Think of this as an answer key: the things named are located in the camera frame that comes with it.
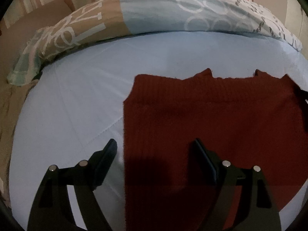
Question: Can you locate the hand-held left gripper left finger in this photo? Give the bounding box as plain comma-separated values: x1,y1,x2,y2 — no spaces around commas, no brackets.
27,138,118,231

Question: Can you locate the light blue bed sheet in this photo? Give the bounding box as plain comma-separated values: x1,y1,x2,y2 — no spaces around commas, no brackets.
8,30,308,231

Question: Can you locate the tan cloth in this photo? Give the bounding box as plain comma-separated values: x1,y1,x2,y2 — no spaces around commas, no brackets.
0,79,39,135

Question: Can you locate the brown padded headboard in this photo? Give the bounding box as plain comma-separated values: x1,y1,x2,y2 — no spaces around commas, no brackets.
0,0,73,82

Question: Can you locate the red knitted sweater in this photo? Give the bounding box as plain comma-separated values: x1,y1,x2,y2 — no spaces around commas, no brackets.
123,69,308,231

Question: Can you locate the checkered pillow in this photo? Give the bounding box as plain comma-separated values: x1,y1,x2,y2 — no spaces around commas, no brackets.
7,31,46,87

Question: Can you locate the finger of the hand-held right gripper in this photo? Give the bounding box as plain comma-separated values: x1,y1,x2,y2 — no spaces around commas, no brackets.
283,74,308,107

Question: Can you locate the long patterned pillow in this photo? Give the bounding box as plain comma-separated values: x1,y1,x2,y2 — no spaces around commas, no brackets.
26,0,303,62

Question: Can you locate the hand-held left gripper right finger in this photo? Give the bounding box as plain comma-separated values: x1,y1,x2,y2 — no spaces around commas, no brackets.
191,138,282,231

